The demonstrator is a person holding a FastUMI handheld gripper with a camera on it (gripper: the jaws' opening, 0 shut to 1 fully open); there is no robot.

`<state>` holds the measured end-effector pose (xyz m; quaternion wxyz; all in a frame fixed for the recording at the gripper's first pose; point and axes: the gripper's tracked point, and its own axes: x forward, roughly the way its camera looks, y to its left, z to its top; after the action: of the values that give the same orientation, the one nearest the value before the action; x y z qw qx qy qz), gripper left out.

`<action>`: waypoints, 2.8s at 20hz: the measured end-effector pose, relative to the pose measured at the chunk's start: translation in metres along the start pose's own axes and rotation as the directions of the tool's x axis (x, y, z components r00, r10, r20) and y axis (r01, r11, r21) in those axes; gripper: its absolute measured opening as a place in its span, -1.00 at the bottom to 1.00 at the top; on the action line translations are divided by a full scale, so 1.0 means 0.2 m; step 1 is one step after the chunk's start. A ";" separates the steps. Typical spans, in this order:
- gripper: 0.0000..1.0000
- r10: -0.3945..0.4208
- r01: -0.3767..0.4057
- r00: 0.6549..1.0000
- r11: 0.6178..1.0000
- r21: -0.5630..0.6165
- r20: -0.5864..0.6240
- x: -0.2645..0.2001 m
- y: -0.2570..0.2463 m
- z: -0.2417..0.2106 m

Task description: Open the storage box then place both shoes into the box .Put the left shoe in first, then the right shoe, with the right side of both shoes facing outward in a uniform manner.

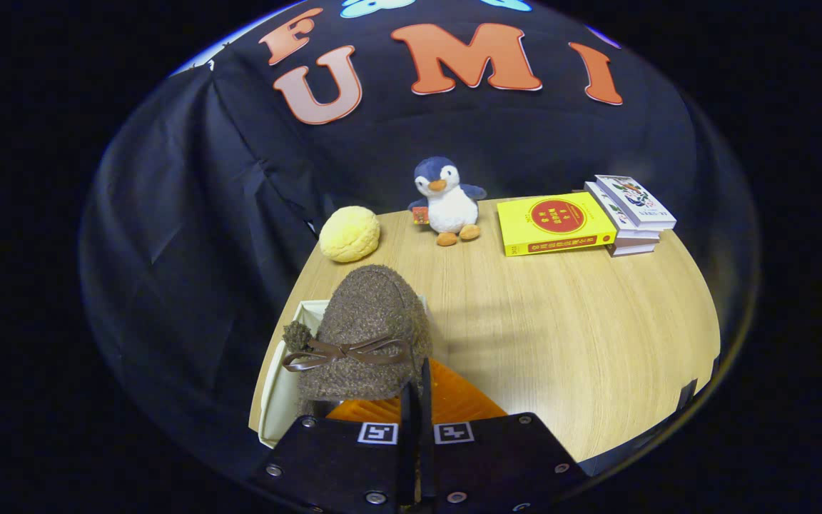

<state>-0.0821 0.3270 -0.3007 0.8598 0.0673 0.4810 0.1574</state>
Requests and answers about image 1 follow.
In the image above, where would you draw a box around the cream fabric storage box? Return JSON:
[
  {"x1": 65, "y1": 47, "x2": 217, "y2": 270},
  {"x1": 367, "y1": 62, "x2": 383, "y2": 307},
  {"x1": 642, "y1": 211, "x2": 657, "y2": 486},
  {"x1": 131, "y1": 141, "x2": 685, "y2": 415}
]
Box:
[{"x1": 249, "y1": 294, "x2": 432, "y2": 450}]

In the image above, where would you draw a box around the yellow plush bun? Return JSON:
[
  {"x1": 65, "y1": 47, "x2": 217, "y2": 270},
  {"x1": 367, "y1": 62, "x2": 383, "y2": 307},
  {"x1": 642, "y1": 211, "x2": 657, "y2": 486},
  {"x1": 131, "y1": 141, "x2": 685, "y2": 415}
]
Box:
[{"x1": 319, "y1": 206, "x2": 381, "y2": 263}]

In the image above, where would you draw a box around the plush penguin toy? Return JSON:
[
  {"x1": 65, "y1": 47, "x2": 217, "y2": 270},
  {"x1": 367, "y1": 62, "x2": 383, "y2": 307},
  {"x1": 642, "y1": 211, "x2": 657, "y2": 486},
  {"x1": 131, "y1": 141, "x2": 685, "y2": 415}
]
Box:
[{"x1": 407, "y1": 156, "x2": 488, "y2": 248}]

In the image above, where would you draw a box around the white paperback book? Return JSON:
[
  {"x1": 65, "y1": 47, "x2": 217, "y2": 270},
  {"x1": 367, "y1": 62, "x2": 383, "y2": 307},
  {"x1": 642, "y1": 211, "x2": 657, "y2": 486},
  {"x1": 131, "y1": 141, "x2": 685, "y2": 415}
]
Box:
[{"x1": 584, "y1": 181, "x2": 661, "y2": 241}]

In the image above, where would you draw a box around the yellow book with red circle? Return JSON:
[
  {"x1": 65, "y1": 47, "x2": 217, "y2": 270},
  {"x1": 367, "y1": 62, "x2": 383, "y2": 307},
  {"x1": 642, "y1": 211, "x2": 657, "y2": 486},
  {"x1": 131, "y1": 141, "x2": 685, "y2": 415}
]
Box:
[{"x1": 497, "y1": 191, "x2": 619, "y2": 257}]

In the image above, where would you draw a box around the white illustrated book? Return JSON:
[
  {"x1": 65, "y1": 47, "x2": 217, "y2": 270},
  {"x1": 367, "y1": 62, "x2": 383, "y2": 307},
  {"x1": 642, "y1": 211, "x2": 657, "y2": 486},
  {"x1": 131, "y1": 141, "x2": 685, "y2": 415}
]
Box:
[{"x1": 594, "y1": 174, "x2": 677, "y2": 231}]

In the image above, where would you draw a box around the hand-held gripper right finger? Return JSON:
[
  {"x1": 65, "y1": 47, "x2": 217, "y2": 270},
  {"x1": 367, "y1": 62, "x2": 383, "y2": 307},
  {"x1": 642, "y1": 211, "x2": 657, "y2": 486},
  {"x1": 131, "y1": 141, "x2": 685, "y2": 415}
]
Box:
[{"x1": 418, "y1": 357, "x2": 592, "y2": 514}]

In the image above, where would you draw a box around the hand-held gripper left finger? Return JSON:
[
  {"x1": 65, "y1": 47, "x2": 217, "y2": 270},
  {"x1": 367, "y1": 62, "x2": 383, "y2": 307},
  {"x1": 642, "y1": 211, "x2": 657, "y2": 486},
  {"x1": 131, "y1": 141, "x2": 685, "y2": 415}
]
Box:
[{"x1": 248, "y1": 382, "x2": 415, "y2": 514}]

